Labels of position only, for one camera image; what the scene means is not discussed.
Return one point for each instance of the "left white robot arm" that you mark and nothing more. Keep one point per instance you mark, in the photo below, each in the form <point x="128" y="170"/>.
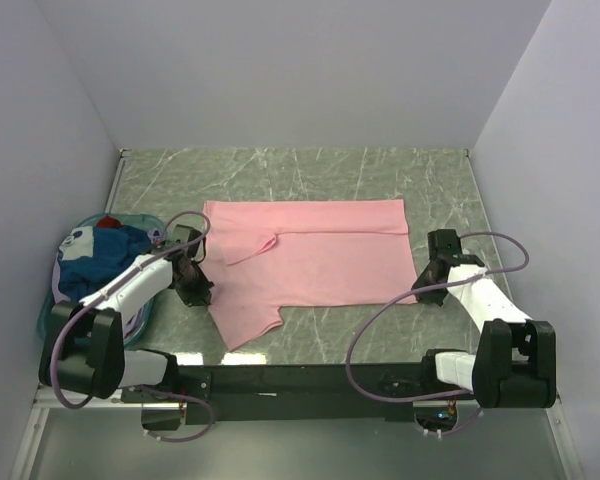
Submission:
<point x="84" y="355"/>

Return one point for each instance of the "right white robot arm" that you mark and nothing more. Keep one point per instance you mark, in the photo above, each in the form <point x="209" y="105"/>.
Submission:
<point x="515" y="362"/>

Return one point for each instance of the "black base beam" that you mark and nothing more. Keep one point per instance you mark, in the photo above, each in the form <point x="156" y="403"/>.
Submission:
<point x="303" y="392"/>

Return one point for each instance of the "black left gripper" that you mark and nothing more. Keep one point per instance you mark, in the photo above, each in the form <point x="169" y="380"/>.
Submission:
<point x="201" y="295"/>

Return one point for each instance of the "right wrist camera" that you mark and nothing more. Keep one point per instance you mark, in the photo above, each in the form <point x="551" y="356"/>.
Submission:
<point x="443" y="241"/>

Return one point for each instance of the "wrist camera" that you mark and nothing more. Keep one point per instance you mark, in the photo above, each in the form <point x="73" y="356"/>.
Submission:
<point x="443" y="241"/>
<point x="183" y="234"/>

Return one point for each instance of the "red garment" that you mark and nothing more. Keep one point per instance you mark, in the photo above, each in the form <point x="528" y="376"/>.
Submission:
<point x="109" y="222"/>

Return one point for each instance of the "teal laundry basket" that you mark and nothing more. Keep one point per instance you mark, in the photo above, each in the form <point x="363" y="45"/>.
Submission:
<point x="150" y="224"/>

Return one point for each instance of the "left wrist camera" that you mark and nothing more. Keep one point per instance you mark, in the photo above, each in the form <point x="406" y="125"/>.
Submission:
<point x="183" y="234"/>

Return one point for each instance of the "pink t shirt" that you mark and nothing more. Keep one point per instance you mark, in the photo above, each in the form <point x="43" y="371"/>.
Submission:
<point x="263" y="256"/>

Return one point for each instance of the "blue printed t shirt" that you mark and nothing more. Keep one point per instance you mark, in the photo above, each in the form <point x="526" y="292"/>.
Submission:
<point x="91" y="257"/>

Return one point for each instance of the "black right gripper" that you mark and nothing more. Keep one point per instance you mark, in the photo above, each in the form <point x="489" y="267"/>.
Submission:
<point x="431" y="297"/>

